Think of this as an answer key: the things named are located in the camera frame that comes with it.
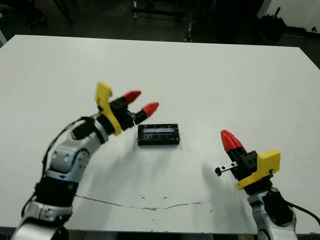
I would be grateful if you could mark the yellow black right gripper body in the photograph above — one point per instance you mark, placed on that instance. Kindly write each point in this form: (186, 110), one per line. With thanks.
(268, 162)

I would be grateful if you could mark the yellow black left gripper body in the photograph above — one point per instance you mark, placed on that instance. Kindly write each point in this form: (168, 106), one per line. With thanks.
(105, 100)

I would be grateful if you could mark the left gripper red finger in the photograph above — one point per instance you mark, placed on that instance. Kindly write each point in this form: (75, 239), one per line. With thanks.
(131, 96)
(150, 110)

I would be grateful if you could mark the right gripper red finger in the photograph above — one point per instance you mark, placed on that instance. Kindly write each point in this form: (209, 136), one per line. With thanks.
(236, 145)
(226, 143)

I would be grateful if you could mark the black camera box lid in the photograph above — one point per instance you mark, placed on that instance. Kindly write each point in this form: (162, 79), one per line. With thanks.
(158, 136)

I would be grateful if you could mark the silver metal pole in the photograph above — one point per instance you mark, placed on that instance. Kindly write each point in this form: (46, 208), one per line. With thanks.
(189, 28)

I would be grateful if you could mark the black slanted chair leg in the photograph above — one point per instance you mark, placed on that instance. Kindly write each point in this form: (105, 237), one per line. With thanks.
(64, 12)

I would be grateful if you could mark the dark shoes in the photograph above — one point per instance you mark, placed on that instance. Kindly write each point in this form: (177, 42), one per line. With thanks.
(36, 21)

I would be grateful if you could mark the white desk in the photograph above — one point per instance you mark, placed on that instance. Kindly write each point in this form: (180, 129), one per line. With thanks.
(1, 37)

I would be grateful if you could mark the black bushy plant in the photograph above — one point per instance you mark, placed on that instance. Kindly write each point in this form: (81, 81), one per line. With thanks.
(272, 23)

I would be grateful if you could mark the black metal rack frame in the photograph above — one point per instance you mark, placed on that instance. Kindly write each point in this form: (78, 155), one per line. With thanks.
(157, 10)

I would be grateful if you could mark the small black wall object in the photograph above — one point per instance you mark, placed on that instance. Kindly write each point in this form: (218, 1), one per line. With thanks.
(313, 28)

